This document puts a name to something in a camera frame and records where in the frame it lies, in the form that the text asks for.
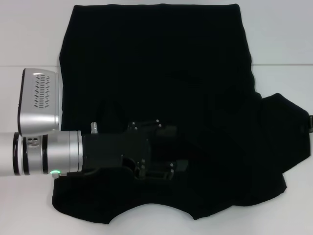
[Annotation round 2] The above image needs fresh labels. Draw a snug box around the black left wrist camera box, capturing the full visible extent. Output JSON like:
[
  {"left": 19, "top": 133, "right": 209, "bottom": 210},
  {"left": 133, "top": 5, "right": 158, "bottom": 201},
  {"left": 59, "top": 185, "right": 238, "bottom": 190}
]
[{"left": 54, "top": 167, "right": 123, "bottom": 179}]

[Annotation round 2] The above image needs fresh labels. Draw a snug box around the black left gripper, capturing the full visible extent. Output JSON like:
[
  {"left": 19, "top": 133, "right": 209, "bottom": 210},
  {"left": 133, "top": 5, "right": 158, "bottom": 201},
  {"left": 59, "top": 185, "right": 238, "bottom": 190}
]
[{"left": 81, "top": 119, "right": 189, "bottom": 182}]

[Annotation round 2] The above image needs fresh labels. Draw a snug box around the black shirt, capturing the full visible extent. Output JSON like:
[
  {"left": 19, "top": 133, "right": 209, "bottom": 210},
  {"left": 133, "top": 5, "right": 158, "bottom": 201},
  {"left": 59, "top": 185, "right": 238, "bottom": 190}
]
[{"left": 50, "top": 3, "right": 311, "bottom": 220}]

